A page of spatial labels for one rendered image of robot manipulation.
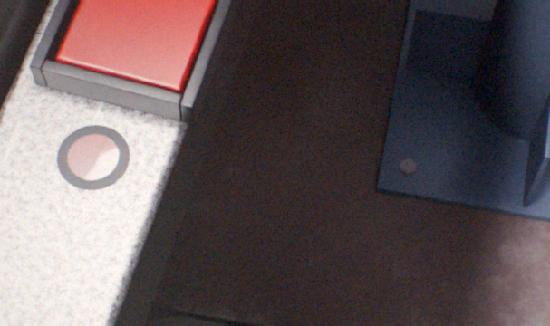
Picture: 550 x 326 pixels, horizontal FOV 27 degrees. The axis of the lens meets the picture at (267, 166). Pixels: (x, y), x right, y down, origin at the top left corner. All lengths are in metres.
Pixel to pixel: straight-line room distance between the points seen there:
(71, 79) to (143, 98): 0.03
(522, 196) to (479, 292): 0.14
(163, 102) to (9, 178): 0.07
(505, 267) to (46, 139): 1.04
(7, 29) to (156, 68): 0.08
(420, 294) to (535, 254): 0.16
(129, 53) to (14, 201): 0.08
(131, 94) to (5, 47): 0.08
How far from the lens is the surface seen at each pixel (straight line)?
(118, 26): 0.53
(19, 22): 0.56
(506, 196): 1.52
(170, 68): 0.51
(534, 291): 1.49
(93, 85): 0.51
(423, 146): 1.54
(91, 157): 0.51
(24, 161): 0.52
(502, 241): 1.51
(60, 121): 0.52
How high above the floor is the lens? 1.37
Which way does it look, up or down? 63 degrees down
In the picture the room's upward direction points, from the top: 1 degrees counter-clockwise
